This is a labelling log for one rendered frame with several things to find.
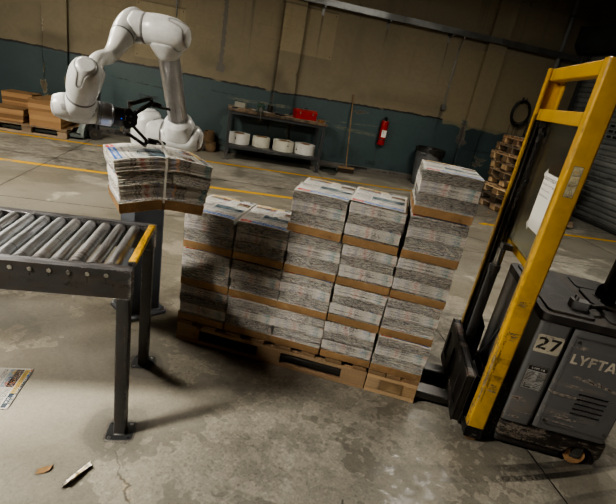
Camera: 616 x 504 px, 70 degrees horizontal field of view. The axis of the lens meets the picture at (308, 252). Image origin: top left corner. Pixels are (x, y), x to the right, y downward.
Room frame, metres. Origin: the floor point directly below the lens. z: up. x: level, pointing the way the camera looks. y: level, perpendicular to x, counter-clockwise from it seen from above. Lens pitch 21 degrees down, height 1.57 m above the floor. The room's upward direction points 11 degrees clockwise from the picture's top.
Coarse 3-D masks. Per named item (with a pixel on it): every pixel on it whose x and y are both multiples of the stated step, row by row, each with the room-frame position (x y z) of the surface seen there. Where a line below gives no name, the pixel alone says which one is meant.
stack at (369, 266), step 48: (192, 240) 2.25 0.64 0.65; (240, 240) 2.21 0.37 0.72; (288, 240) 2.18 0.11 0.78; (192, 288) 2.25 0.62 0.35; (240, 288) 2.21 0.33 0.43; (288, 288) 2.17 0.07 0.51; (336, 288) 2.14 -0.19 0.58; (192, 336) 2.24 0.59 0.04; (240, 336) 2.20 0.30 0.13; (288, 336) 2.17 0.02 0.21; (336, 336) 2.13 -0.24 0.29
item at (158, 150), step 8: (160, 152) 1.84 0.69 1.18; (168, 152) 1.88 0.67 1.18; (160, 160) 1.74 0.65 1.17; (168, 160) 1.76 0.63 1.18; (160, 168) 1.74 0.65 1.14; (168, 168) 1.76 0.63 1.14; (160, 176) 1.75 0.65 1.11; (168, 176) 1.76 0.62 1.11; (160, 184) 1.75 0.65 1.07; (168, 184) 1.77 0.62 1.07; (160, 192) 1.75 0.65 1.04; (168, 192) 1.77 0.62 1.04
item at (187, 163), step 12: (180, 156) 1.86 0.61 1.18; (192, 156) 1.96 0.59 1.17; (180, 168) 1.79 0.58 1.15; (192, 168) 1.82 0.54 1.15; (204, 168) 1.85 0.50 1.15; (180, 180) 1.79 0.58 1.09; (192, 180) 1.82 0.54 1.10; (204, 180) 1.85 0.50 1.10; (180, 192) 1.80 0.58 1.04; (192, 192) 1.82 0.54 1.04; (204, 192) 1.85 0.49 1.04
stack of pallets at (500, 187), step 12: (504, 144) 8.12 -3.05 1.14; (516, 144) 7.86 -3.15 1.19; (492, 156) 8.21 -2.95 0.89; (504, 156) 7.93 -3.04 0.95; (516, 156) 7.66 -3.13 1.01; (492, 168) 8.21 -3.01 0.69; (504, 168) 7.86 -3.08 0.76; (492, 180) 8.21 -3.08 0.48; (504, 180) 7.85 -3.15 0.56; (492, 192) 7.95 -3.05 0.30; (504, 192) 8.31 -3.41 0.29; (480, 204) 8.21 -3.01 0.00; (492, 204) 7.90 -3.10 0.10
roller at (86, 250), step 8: (104, 224) 1.87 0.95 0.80; (96, 232) 1.77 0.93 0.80; (104, 232) 1.81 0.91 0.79; (88, 240) 1.67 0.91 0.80; (96, 240) 1.70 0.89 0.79; (80, 248) 1.59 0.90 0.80; (88, 248) 1.60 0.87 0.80; (72, 256) 1.52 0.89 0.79; (80, 256) 1.52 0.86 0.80; (88, 256) 1.57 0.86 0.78
